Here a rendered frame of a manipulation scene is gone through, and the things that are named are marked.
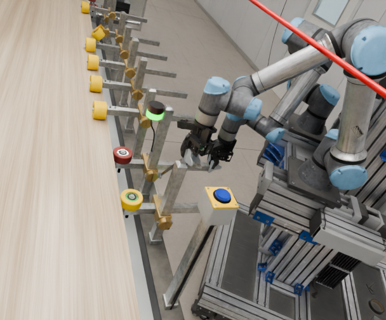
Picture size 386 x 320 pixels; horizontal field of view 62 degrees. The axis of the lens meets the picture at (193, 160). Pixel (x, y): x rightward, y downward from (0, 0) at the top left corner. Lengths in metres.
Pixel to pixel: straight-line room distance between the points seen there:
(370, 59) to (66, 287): 1.00
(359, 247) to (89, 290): 1.00
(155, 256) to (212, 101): 0.62
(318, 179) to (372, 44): 0.57
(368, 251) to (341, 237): 0.12
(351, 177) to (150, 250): 0.77
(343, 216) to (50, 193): 1.13
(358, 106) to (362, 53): 0.17
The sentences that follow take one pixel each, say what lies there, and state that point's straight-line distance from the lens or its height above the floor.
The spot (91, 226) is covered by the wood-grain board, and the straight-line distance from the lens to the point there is 1.06.
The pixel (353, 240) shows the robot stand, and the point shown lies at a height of 0.95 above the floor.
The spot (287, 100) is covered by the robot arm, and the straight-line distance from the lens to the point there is 1.38.
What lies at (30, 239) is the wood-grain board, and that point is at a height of 0.90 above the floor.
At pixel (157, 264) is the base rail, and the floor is 0.70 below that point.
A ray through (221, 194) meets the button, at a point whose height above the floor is 1.23.
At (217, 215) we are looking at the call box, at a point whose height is 1.19.
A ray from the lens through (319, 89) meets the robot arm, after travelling 1.77.
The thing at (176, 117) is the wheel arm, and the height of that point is 0.96.
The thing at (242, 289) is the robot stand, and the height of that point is 0.21.
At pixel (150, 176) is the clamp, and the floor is 0.86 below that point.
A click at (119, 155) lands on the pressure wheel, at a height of 0.91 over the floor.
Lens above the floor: 1.72
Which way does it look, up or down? 35 degrees down
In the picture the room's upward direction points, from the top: 21 degrees clockwise
